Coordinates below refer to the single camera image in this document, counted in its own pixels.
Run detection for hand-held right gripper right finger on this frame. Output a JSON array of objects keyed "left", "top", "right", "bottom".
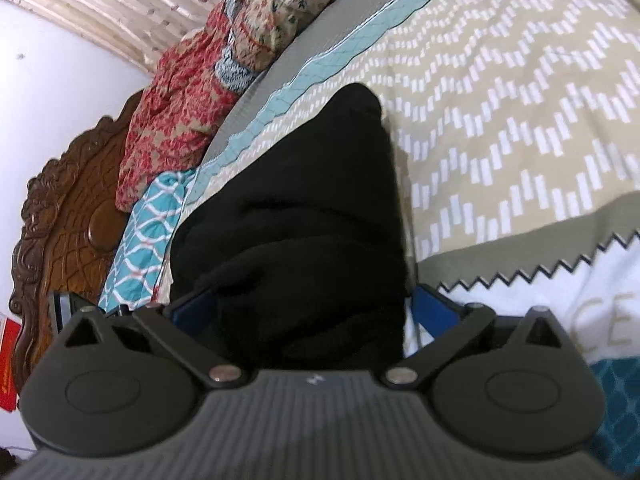
[{"left": 382, "top": 284, "right": 569, "bottom": 389}]

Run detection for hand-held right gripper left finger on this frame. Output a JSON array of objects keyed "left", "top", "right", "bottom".
[{"left": 64, "top": 290, "right": 242, "bottom": 389}]

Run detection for black pants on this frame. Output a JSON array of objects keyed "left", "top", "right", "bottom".
[{"left": 167, "top": 82, "right": 416, "bottom": 373}]

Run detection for teal lattice pattern pillow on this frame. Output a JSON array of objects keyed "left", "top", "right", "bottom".
[{"left": 97, "top": 169, "right": 198, "bottom": 313}]

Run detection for carved wooden headboard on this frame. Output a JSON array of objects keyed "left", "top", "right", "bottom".
[{"left": 10, "top": 90, "right": 146, "bottom": 396}]

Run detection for red floral cloth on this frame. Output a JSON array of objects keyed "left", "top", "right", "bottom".
[{"left": 115, "top": 2, "right": 241, "bottom": 213}]

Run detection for beige floral cloth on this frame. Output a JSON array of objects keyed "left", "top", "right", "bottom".
[{"left": 215, "top": 0, "right": 381, "bottom": 96}]

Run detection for cream pleated curtain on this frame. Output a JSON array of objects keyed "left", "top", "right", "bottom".
[{"left": 0, "top": 0, "right": 251, "bottom": 76}]

